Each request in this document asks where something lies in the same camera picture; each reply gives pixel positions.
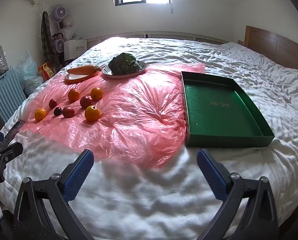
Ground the small orange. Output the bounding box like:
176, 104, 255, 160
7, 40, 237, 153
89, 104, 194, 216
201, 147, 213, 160
34, 108, 47, 122

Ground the small red apple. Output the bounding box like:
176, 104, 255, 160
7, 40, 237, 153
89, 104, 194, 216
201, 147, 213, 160
48, 99, 57, 109

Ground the dark purple plum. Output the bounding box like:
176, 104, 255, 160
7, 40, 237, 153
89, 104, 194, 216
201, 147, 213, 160
53, 107, 62, 116

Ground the red apple front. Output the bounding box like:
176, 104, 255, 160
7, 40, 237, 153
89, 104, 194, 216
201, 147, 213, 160
62, 106, 75, 118

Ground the smooth orange with stem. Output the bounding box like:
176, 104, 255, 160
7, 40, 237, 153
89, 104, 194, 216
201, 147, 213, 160
84, 105, 101, 122

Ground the smartphone red case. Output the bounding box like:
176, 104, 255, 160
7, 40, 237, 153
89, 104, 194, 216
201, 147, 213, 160
0, 120, 24, 151

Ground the light blue suitcase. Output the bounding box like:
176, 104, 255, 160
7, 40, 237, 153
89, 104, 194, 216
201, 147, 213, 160
0, 69, 26, 123

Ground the translucent blue plastic bag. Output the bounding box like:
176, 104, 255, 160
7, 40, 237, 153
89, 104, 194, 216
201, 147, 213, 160
16, 51, 43, 96

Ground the red yellow snack bag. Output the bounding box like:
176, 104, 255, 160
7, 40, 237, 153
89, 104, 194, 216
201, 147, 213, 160
37, 62, 55, 81

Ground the white bed duvet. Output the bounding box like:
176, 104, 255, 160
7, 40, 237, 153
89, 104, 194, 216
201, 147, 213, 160
0, 37, 298, 239

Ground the orange oval dish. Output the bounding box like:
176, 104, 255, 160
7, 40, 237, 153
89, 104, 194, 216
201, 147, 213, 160
64, 72, 98, 84

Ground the plaid scarf hanging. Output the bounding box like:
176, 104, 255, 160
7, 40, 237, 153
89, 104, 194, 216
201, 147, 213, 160
41, 11, 61, 73

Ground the green shallow tray box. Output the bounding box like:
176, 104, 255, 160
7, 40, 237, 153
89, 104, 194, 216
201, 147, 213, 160
181, 72, 274, 148

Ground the orange carrot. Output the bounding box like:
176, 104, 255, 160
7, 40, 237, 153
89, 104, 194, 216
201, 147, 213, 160
67, 64, 101, 75

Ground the white cardboard box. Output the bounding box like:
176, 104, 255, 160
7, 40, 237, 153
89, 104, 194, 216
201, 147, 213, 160
64, 40, 87, 61

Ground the grey rimmed white plate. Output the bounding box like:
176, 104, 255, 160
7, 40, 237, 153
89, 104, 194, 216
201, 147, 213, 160
102, 60, 147, 79

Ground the pink plastic sheet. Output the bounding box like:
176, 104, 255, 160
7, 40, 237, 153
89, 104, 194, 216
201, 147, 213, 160
22, 63, 205, 168

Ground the green leafy vegetable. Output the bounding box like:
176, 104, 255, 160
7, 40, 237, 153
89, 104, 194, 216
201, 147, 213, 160
108, 53, 141, 75

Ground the wooden headboard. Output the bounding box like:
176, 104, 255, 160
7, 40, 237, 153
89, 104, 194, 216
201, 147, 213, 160
238, 25, 298, 70

